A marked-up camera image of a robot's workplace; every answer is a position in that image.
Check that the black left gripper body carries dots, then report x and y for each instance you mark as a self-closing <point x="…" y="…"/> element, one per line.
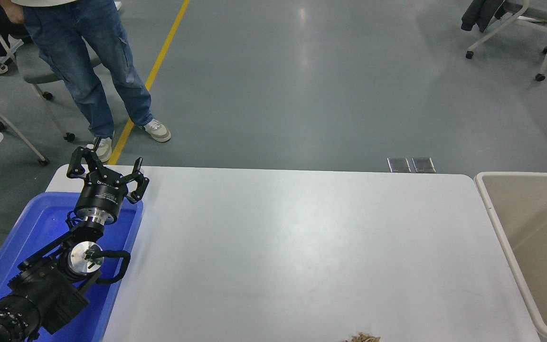
<point x="102" y="197"/>

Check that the person's forearm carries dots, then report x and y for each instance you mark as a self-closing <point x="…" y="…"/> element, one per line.
<point x="13" y="12"/>

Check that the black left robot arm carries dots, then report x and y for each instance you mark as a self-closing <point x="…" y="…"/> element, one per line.
<point x="45" y="289"/>

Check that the blue plastic tray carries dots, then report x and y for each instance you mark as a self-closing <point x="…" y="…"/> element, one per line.
<point x="31" y="228"/>

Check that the person standing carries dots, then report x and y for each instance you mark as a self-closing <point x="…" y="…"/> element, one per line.
<point x="83" y="47"/>

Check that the metal floor outlet plate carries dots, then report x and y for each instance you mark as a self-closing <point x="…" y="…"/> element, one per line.
<point x="423" y="164"/>
<point x="399" y="165"/>

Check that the dark jacket on chair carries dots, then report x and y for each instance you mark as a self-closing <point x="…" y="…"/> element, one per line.
<point x="480" y="14"/>

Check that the large pale bin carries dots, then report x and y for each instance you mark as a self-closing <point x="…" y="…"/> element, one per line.
<point x="525" y="213"/>

